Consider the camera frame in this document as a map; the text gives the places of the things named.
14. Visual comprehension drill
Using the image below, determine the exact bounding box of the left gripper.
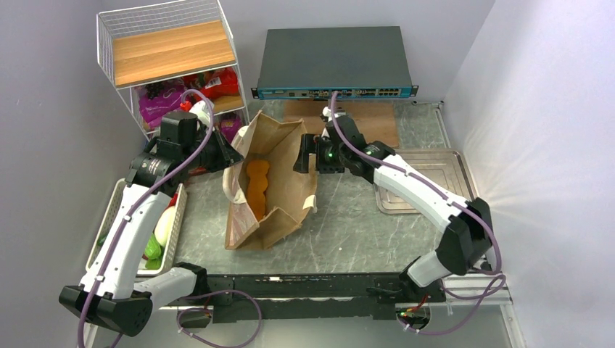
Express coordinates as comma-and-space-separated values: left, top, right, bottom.
183, 123, 244, 173

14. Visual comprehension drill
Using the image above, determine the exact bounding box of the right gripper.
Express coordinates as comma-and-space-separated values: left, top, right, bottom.
294, 133, 349, 174

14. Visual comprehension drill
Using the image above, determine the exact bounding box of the purple snack bag shelf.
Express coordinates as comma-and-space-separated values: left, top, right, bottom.
136, 80, 186, 129
219, 112, 244, 143

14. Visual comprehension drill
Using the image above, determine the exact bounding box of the brown burlap grocery bag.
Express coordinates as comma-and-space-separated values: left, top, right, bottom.
222, 112, 318, 250

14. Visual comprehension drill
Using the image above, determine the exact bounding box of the green lettuce toy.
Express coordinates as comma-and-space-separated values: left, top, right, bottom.
143, 234, 164, 270

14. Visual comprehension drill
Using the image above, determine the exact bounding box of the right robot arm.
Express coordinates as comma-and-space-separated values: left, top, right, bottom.
293, 114, 495, 301

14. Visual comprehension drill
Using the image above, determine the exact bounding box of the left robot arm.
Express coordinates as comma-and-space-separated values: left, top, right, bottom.
59, 110, 244, 340

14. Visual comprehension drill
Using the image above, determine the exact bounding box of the red snack bag upper shelf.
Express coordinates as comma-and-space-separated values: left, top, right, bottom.
181, 67, 239, 101

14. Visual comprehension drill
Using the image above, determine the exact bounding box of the white perforated basket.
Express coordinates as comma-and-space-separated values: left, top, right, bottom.
86, 179, 188, 278

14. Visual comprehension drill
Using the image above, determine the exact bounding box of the wooden board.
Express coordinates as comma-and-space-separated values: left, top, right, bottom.
284, 101, 400, 149

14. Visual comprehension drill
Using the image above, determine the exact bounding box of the white daikon vegetable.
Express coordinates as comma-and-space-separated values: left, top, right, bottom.
154, 206, 176, 247

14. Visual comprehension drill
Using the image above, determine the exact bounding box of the metal tray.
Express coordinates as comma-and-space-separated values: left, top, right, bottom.
374, 149, 478, 215

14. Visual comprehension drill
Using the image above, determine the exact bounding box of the dark network switch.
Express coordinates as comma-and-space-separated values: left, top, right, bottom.
252, 26, 418, 100

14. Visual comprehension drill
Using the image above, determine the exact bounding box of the white wire shelf rack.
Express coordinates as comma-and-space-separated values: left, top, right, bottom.
96, 1, 241, 140

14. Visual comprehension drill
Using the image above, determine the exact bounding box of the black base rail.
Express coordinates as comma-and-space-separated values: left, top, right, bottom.
167, 272, 446, 323

